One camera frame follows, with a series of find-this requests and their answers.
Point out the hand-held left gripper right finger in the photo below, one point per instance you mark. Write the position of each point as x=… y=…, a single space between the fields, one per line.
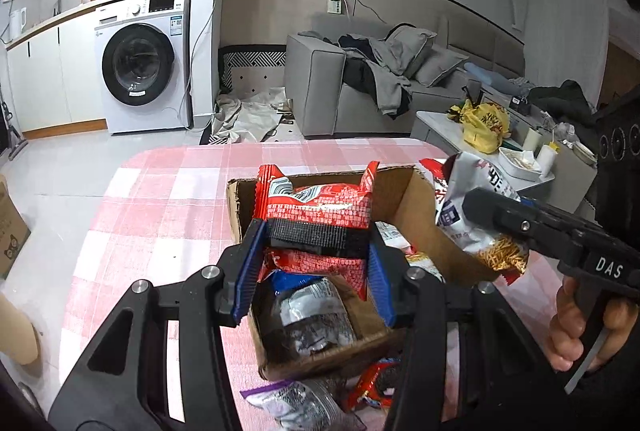
x=381 y=286

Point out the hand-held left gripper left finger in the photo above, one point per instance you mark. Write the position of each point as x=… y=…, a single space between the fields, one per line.
x=247 y=271

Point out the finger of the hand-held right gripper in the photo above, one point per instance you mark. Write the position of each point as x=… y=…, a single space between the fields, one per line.
x=520 y=226
x=570 y=217

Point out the white orange stick snack packet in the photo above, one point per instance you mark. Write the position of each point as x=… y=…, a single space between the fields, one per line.
x=407 y=243
x=492 y=256

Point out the silver blue snack packet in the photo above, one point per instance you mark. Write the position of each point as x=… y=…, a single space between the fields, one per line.
x=310 y=316

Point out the large cardboard box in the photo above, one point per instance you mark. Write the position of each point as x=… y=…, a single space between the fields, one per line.
x=400 y=206

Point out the red and white snack packet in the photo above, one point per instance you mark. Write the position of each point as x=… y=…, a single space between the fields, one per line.
x=320 y=201

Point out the person's right forearm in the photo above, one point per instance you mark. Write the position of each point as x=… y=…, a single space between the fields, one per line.
x=605 y=408

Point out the person's right hand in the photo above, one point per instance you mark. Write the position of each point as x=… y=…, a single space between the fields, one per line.
x=562 y=331

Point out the white food container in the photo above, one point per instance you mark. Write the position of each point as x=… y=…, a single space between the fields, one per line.
x=520 y=166

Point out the white squeeze bottle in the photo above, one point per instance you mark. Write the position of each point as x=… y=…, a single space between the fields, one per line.
x=546 y=158

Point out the white cup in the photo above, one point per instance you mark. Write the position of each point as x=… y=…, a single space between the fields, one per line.
x=532 y=140

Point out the red cookie snack packet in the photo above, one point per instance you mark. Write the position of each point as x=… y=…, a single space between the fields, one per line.
x=377 y=381

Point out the yellow plastic bag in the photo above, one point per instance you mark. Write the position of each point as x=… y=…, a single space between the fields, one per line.
x=482 y=131

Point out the pink checked tablecloth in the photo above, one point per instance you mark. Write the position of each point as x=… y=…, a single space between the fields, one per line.
x=150 y=211

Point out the black jacket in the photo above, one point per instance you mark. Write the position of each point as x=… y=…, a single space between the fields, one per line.
x=565 y=101

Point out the grey coffee table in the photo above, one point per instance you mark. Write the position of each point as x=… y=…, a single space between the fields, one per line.
x=435 y=131

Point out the silver purple snack packet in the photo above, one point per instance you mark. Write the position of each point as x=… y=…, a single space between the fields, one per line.
x=300 y=406

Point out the white floor sheet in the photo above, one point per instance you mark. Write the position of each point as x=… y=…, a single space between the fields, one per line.
x=250 y=116

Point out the light blue pillow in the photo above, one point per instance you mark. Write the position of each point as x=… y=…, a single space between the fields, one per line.
x=482 y=73

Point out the grey pillow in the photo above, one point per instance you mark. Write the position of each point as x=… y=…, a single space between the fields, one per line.
x=440 y=63

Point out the white washing machine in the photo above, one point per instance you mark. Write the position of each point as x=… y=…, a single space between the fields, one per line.
x=150 y=111

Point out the white curtain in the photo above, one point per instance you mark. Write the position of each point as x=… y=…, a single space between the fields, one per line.
x=565 y=26

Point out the grey sofa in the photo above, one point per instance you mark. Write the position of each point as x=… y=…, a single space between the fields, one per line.
x=315 y=91

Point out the grey clothes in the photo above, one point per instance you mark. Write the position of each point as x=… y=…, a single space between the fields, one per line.
x=390 y=76

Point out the black white patterned board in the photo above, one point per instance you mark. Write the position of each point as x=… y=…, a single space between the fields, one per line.
x=255 y=71

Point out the black clothes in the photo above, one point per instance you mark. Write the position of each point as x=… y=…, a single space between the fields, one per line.
x=357 y=71

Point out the beige rounded object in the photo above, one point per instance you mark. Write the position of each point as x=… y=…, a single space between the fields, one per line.
x=17 y=331

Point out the small cardboard box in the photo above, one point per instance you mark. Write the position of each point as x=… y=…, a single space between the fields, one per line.
x=12 y=231

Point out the floor mop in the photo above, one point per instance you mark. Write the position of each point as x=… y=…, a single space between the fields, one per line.
x=12 y=136

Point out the white base cabinets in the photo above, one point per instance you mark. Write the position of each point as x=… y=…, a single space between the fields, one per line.
x=50 y=81

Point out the white electric kettle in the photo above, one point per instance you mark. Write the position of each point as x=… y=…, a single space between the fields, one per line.
x=17 y=23

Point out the wall socket with plugs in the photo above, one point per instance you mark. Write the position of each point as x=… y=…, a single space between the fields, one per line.
x=336 y=1

